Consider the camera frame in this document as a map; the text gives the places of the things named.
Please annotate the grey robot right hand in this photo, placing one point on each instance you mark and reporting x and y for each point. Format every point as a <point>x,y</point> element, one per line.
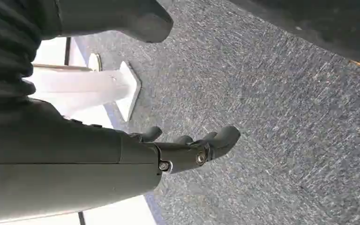
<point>59,161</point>

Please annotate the ribbed grey right arm sleeve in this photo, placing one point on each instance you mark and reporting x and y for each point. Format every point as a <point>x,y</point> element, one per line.
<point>6,46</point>

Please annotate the white post with flat foot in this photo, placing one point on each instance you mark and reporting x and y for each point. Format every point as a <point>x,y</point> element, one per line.
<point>83,84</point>

